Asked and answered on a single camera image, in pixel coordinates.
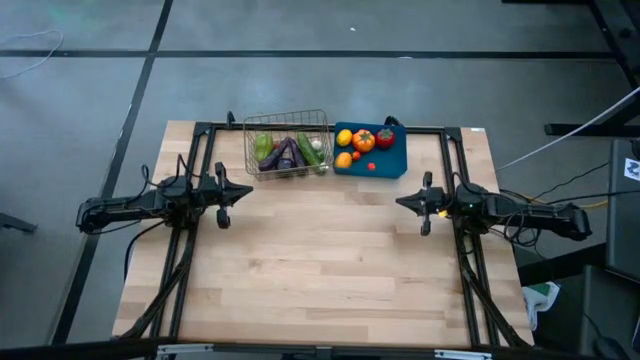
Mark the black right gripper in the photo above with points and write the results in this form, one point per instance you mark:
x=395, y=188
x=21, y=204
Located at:
x=440, y=202

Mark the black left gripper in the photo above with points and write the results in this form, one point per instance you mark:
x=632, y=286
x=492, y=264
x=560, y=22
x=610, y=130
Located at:
x=212, y=192

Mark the purple slender eggplant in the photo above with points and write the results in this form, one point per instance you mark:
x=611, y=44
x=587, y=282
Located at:
x=272, y=160

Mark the green bell pepper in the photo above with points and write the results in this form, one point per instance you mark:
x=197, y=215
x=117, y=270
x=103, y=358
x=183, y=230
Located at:
x=263, y=146

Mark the round dark eggplant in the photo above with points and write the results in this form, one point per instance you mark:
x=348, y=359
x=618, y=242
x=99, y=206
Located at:
x=285, y=164

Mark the dark long eggplant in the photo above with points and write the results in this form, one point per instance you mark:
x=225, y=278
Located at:
x=296, y=152

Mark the orange persimmon green calyx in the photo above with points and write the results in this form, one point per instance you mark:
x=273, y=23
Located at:
x=363, y=141

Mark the orange yellow mango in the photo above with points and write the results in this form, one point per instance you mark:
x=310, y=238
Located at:
x=343, y=160

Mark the green cucumber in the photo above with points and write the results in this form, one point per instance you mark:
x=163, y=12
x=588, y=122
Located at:
x=308, y=148

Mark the white garlic bulb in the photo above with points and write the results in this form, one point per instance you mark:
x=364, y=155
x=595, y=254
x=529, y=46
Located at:
x=316, y=144

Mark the yellow lemon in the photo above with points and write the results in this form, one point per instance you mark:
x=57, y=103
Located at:
x=344, y=137

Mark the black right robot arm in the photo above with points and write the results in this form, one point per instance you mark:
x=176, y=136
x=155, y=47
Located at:
x=540, y=212

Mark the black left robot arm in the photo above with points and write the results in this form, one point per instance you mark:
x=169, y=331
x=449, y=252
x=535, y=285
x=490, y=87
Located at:
x=120, y=207

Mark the blue tray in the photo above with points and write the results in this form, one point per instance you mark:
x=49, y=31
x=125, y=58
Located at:
x=390, y=160

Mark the green white bag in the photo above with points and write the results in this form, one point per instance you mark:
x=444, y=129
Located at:
x=542, y=297

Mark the black equipment case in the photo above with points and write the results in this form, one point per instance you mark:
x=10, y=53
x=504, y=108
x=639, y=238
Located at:
x=622, y=225

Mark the white printed label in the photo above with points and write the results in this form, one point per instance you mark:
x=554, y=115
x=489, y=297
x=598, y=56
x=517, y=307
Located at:
x=632, y=169

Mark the grey floor foot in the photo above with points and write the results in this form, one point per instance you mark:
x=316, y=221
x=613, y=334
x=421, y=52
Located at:
x=17, y=223

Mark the black floor cabinet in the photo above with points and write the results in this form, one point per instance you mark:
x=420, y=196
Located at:
x=610, y=310

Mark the black rig beam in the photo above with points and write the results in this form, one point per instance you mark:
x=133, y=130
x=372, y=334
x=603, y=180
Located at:
x=75, y=350

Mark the black aluminium table frame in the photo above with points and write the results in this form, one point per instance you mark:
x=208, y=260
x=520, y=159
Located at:
x=430, y=130

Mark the black table leg frame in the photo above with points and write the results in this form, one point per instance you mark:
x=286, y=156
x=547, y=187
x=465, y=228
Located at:
x=575, y=129

